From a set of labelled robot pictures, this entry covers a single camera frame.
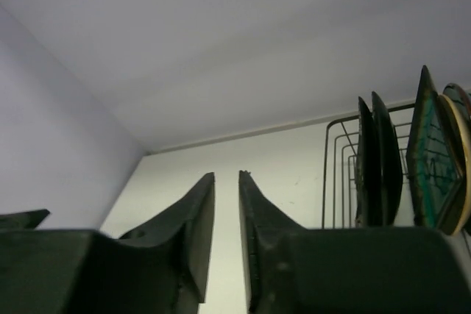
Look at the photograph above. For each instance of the black floral square plate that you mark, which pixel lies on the black floral square plate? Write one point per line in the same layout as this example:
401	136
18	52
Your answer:
367	170

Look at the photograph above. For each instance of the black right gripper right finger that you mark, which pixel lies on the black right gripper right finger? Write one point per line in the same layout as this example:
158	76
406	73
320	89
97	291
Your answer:
269	240

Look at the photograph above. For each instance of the teal square glazed plate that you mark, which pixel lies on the teal square glazed plate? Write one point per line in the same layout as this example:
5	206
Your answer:
431	174

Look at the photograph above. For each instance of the dark wire dish rack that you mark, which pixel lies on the dark wire dish rack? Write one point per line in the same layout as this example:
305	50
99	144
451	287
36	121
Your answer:
339	194

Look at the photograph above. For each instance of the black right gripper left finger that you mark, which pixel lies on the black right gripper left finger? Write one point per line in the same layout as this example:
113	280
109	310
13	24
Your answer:
161	265

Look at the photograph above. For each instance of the cream bird round plate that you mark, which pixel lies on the cream bird round plate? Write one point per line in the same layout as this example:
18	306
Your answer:
458	212

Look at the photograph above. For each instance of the dark red-rimmed round plate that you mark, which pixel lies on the dark red-rimmed round plate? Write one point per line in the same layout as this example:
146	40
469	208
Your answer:
460	98

